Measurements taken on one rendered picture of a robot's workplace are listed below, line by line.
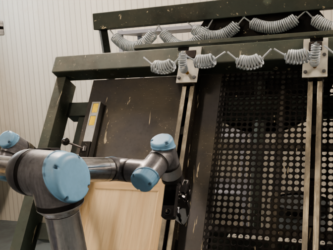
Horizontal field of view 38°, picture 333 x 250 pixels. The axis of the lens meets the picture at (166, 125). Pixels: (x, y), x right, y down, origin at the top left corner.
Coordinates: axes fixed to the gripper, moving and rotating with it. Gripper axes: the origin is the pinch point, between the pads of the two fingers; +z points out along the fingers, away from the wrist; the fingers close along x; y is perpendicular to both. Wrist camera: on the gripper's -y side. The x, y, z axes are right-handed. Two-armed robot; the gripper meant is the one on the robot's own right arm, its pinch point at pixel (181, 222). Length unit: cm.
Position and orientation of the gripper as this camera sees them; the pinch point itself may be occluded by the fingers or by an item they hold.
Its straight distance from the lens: 171.5
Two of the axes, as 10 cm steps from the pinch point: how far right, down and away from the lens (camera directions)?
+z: 2.1, 8.2, 5.4
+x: -9.3, 0.1, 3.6
